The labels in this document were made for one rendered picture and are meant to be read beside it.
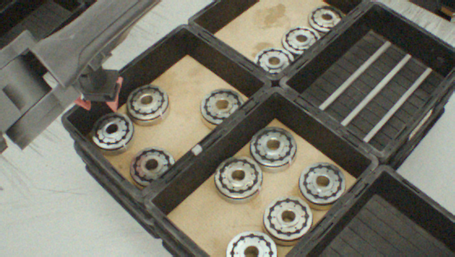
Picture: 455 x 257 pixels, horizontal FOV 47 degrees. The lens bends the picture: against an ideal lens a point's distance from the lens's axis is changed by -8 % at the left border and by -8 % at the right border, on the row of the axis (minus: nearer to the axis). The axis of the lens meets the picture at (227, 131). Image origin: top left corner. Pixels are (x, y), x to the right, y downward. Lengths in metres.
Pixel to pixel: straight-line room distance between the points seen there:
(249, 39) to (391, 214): 0.60
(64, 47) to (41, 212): 0.86
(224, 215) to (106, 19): 0.66
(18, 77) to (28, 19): 1.80
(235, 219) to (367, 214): 0.29
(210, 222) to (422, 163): 0.58
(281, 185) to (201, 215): 0.19
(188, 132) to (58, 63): 0.72
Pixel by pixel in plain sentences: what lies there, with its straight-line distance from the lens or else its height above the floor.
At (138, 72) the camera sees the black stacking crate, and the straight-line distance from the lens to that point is 1.36.
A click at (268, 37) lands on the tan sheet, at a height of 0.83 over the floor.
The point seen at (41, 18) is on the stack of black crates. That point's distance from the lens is 2.40.
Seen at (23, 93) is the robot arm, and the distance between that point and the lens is 0.62.
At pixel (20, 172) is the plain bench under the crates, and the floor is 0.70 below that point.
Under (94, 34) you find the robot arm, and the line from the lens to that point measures 0.64.
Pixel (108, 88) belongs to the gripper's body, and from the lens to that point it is 1.15.
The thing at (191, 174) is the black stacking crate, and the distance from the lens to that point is 1.17.
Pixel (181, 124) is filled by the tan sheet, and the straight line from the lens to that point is 1.32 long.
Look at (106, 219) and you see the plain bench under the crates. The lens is 1.38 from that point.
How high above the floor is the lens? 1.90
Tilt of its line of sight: 56 degrees down
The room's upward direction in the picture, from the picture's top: 5 degrees counter-clockwise
